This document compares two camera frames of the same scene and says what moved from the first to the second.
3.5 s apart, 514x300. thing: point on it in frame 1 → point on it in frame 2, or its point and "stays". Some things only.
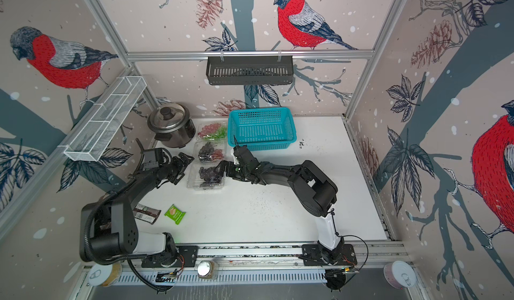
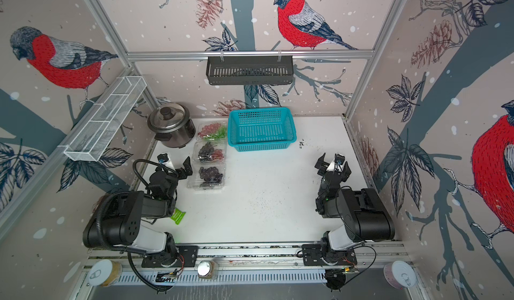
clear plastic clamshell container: x=215 y=131 stays
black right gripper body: x=243 y=171 → x=326 y=176
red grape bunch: x=217 y=155 stays
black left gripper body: x=171 y=169 → x=173 y=181
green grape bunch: x=220 y=134 stays
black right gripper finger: x=229 y=167 → x=322 y=165
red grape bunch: x=209 y=129 stays
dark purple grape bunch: x=211 y=177 stays
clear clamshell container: x=209 y=152 stays
